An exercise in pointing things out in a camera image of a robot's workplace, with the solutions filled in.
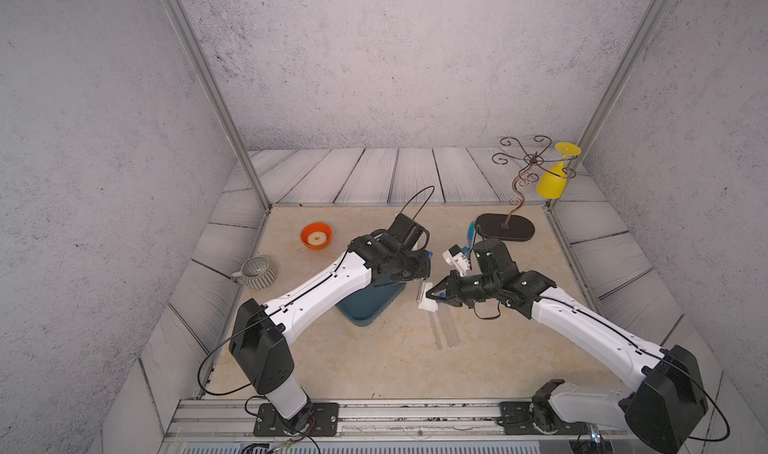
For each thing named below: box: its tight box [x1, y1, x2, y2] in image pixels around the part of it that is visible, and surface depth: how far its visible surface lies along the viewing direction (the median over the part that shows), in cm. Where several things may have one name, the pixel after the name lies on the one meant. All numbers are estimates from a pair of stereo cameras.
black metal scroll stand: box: [475, 135, 578, 242], surface depth 98 cm
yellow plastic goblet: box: [536, 142, 582, 200], surface depth 93 cm
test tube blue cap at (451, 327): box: [443, 306, 461, 348], surface depth 90 cm
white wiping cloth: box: [418, 282, 438, 312], surface depth 74 cm
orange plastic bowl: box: [300, 222, 333, 251], surface depth 110 cm
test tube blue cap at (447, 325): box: [437, 303, 457, 348], surface depth 90 cm
